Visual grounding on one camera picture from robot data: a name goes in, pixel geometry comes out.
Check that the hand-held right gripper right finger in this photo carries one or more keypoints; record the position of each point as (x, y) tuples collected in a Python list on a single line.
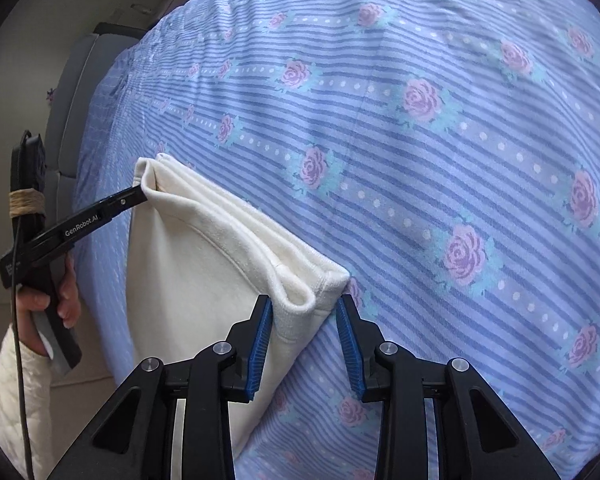
[(347, 350)]

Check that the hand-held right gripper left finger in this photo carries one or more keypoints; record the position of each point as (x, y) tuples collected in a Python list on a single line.
[(260, 350)]

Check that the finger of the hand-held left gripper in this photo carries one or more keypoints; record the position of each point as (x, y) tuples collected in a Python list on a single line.
[(122, 201)]

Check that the white pants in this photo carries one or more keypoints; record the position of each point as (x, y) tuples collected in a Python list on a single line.
[(200, 270)]

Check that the person's left forearm white sleeve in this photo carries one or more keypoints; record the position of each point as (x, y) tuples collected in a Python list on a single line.
[(5, 410)]

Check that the person's left hand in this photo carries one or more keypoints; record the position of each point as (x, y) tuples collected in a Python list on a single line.
[(69, 295)]

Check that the grey upholstered headboard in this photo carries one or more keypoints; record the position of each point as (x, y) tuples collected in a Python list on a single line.
[(80, 110)]

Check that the small purple toy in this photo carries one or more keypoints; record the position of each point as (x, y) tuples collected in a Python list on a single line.
[(50, 94)]

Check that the bed with blue cover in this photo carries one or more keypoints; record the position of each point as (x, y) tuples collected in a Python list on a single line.
[(430, 160)]

